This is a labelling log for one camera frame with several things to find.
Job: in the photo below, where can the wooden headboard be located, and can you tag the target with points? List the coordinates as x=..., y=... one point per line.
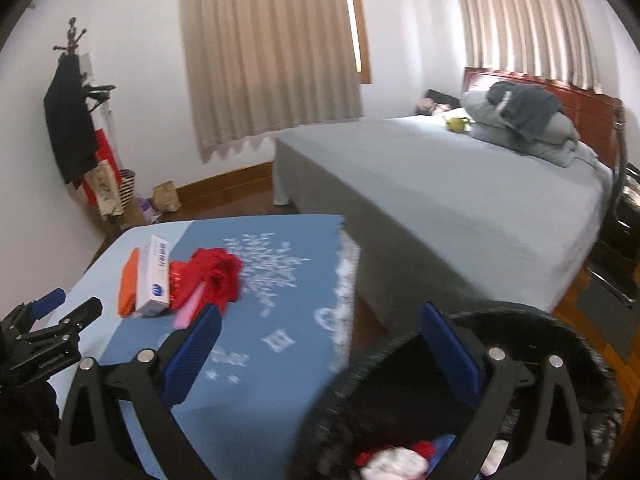
x=590, y=110

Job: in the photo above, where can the white cardboard box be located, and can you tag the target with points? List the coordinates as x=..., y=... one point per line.
x=155, y=275

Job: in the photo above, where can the pink plush item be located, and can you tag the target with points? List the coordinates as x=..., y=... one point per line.
x=425, y=106

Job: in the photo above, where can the black coat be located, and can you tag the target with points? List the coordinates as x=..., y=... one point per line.
x=70, y=120

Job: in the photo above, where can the dark grey floor mat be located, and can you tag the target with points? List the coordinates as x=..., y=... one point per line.
x=607, y=315

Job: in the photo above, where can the bed with grey sheet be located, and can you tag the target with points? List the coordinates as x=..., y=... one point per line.
x=450, y=200

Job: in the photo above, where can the wooden coat rack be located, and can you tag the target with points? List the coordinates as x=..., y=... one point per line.
x=73, y=35

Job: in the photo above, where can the dark grey blanket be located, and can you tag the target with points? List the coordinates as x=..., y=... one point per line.
x=525, y=107

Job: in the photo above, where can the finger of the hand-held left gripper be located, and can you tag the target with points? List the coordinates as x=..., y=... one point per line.
x=47, y=301
x=75, y=316

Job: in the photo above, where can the white paper scrap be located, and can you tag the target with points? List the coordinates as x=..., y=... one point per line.
x=494, y=457

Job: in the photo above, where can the printed white tote bag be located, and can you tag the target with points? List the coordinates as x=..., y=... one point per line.
x=105, y=187

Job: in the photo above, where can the red cloth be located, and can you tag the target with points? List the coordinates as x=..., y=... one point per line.
x=215, y=270

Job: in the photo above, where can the pink paper piece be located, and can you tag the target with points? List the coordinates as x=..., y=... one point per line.
x=189, y=312

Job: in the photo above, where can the blue patterned tablecloth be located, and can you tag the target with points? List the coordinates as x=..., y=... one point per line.
x=280, y=320

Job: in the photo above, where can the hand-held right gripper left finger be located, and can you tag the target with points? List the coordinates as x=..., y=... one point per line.
x=192, y=355

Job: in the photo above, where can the black metal chair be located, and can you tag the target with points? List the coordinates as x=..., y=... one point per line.
x=622, y=230

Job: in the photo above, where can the striped bag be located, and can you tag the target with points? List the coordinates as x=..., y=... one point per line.
x=127, y=187

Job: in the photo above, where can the yellow plush toy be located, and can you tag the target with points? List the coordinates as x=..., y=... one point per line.
x=456, y=124

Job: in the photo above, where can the narrow beige curtain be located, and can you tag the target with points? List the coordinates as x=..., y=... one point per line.
x=525, y=15

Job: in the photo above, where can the red bag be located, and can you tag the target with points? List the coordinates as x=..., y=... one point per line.
x=102, y=147

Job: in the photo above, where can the purple small item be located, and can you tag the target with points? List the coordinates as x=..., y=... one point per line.
x=146, y=205

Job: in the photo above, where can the wide beige curtain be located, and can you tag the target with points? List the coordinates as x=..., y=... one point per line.
x=265, y=50

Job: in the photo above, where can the trash bin with black bag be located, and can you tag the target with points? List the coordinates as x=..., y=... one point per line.
x=400, y=365

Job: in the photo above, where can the folded light grey quilt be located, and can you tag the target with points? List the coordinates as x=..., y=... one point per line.
x=555, y=137

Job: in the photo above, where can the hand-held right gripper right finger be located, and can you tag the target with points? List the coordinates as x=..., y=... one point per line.
x=450, y=355

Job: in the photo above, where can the black clothes hanger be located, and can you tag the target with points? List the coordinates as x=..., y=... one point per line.
x=100, y=91

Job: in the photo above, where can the brown paper bag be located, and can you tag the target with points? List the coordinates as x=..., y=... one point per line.
x=166, y=197

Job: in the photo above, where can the black bag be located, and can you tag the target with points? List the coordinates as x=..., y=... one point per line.
x=440, y=97

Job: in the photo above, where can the orange foam net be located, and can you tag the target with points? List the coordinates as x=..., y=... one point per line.
x=127, y=280

